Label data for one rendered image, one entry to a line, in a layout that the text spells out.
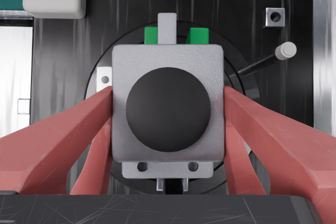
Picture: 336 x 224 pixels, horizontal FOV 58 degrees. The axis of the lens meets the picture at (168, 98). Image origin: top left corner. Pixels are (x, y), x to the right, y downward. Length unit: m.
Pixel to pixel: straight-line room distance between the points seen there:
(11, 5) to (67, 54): 0.08
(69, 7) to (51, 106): 0.08
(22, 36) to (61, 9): 0.10
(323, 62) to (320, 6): 0.05
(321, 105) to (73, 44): 0.22
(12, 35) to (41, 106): 0.10
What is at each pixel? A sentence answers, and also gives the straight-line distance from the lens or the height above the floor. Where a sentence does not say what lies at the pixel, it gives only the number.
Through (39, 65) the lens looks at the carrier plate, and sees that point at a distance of 0.28.
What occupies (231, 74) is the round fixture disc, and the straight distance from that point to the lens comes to 0.24.
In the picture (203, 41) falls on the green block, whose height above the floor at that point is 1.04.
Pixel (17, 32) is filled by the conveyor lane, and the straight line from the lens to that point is 0.35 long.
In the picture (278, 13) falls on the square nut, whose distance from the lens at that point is 0.27.
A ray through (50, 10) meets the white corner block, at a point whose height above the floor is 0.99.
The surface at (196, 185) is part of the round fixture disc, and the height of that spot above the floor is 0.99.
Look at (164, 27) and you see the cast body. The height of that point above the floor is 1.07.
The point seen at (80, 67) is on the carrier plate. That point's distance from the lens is 0.27.
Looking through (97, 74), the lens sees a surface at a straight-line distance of 0.23.
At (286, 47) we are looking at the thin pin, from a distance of 0.16.
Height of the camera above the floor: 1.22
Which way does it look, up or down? 88 degrees down
